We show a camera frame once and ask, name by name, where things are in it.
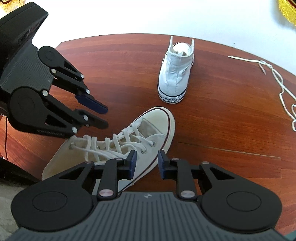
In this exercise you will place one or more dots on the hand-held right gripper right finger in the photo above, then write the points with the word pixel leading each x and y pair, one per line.
pixel 161 165

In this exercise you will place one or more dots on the white shoelace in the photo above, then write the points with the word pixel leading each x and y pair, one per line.
pixel 281 92
pixel 116 143

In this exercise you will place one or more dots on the cream high-top shoe red stripe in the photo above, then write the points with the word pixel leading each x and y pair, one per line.
pixel 157 120

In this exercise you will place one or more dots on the red banner with gold fringe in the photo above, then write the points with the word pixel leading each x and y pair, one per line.
pixel 9 3
pixel 286 9

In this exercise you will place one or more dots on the person's white fleece clothing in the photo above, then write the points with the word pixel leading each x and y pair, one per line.
pixel 5 204

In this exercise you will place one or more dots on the white high-top shoe black stripe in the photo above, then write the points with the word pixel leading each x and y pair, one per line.
pixel 173 74

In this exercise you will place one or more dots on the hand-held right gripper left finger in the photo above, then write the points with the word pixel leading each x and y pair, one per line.
pixel 132 164

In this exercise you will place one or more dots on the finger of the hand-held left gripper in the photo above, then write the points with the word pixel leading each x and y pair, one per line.
pixel 92 104
pixel 97 122

